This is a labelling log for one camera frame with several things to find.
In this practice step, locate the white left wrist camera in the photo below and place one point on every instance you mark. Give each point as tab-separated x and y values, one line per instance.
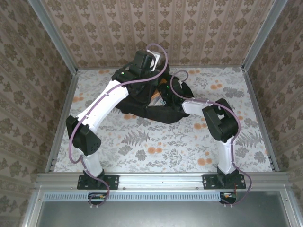
156	56

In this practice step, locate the grey metal sheet panel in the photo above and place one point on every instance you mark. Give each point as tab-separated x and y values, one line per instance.
165	215

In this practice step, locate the thin aluminium table edge rail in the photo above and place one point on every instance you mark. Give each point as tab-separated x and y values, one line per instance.
213	66

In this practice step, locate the floral patterned table cover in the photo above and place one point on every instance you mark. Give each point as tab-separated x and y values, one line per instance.
165	146

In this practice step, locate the black connector board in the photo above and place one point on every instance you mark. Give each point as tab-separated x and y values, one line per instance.
98	197
228	197

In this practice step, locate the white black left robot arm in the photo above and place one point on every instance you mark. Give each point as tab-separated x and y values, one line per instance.
104	104

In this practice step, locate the aluminium table side rail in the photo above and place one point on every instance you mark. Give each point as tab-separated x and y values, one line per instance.
70	93
255	106

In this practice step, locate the black backpack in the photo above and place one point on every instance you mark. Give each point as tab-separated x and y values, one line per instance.
154	116

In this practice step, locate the aluminium frame post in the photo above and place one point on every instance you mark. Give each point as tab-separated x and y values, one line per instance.
262	35
54	37

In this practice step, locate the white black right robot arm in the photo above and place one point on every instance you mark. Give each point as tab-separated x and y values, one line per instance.
222	123

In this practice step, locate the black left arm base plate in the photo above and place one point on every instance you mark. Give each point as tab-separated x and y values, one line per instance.
113	182

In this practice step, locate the long aluminium mounting rail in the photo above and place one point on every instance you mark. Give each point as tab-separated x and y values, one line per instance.
161	180

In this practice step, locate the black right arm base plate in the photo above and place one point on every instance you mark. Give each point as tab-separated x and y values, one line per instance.
209	181

